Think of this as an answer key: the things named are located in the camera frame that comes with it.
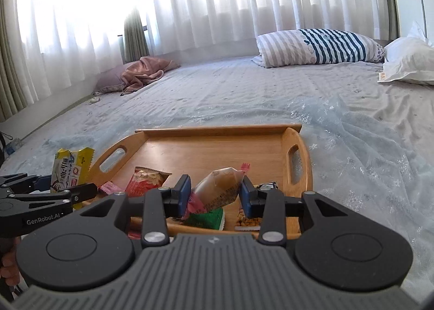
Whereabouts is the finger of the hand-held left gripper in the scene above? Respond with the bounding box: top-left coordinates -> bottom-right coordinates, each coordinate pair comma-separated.
0,172 -> 52,200
0,183 -> 98,210

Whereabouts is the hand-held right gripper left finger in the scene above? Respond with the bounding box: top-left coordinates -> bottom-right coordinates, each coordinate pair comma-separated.
68,174 -> 193,248

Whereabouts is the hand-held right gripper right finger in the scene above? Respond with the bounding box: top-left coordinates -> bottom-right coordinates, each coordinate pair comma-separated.
239,176 -> 367,248

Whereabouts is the yellow wafer packet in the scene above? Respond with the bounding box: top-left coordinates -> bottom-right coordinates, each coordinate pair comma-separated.
50,147 -> 95,210

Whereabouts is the brown peanut packet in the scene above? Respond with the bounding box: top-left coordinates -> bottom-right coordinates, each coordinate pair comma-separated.
234,181 -> 278,232

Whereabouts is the pink snack packet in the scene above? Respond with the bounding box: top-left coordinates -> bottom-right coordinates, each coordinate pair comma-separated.
181,162 -> 251,220

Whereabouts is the green snack packet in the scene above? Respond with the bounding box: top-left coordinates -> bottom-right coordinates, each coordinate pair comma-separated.
183,206 -> 226,231

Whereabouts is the large red snack packet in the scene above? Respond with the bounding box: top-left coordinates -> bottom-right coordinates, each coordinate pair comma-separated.
125,166 -> 173,198

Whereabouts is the wooden tray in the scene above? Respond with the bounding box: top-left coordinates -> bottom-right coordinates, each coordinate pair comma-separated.
89,123 -> 313,239

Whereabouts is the person's left hand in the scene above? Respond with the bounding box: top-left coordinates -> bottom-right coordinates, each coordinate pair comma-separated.
0,251 -> 21,288

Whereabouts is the purple pillow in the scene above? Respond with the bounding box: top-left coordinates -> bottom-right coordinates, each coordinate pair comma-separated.
93,64 -> 136,95

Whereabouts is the light blue snowflake bedsheet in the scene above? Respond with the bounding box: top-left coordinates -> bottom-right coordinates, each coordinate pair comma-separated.
0,57 -> 434,297

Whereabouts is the pink crumpled cloth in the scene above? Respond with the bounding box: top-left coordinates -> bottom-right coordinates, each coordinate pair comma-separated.
120,56 -> 181,96

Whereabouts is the blue grey striped pillow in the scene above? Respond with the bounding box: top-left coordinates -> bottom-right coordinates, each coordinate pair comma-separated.
251,28 -> 385,68

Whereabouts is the white pillow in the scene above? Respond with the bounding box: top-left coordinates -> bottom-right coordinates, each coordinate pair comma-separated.
377,22 -> 434,86

